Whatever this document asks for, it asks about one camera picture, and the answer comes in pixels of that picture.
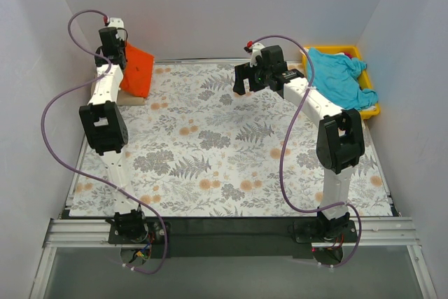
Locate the orange t shirt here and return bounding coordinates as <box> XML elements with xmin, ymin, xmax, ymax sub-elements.
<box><xmin>120</xmin><ymin>43</ymin><xmax>154</xmax><ymax>99</ymax></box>

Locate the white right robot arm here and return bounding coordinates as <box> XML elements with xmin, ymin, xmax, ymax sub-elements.
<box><xmin>233</xmin><ymin>42</ymin><xmax>365</xmax><ymax>242</ymax></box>

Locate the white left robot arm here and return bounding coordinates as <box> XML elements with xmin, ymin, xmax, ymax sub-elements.
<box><xmin>79</xmin><ymin>22</ymin><xmax>148</xmax><ymax>243</ymax></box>

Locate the beige folded cloth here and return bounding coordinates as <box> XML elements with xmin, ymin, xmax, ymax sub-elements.
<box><xmin>89</xmin><ymin>64</ymin><xmax>144</xmax><ymax>106</ymax></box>

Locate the blue t shirt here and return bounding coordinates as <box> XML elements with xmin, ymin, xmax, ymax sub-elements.
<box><xmin>307</xmin><ymin>48</ymin><xmax>378</xmax><ymax>111</ymax></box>

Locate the floral patterned table mat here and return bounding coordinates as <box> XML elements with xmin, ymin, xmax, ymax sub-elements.
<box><xmin>69</xmin><ymin>62</ymin><xmax>393</xmax><ymax>218</ymax></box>

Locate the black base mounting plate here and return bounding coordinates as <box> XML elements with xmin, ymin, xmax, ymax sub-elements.
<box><xmin>106</xmin><ymin>217</ymin><xmax>358</xmax><ymax>259</ymax></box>

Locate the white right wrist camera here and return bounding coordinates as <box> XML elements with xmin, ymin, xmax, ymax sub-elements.
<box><xmin>244</xmin><ymin>41</ymin><xmax>265</xmax><ymax>67</ymax></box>

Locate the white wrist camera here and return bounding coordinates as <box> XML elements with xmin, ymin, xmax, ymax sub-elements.
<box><xmin>106</xmin><ymin>18</ymin><xmax>125</xmax><ymax>31</ymax></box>
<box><xmin>244</xmin><ymin>41</ymin><xmax>265</xmax><ymax>67</ymax></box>

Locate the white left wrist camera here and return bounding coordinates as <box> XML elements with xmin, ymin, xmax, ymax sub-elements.
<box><xmin>106</xmin><ymin>18</ymin><xmax>125</xmax><ymax>31</ymax></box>

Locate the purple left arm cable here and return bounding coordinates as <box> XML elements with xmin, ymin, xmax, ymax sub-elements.
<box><xmin>41</xmin><ymin>9</ymin><xmax>169</xmax><ymax>275</ymax></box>

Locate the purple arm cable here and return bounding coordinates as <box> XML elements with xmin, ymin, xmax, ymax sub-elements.
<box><xmin>41</xmin><ymin>9</ymin><xmax>169</xmax><ymax>275</ymax></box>
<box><xmin>246</xmin><ymin>34</ymin><xmax>362</xmax><ymax>268</ymax></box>

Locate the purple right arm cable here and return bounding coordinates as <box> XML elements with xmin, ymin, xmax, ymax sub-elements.
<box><xmin>246</xmin><ymin>34</ymin><xmax>362</xmax><ymax>268</ymax></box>

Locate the aluminium frame rail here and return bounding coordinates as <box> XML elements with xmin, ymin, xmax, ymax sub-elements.
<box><xmin>43</xmin><ymin>216</ymin><xmax>421</xmax><ymax>247</ymax></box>

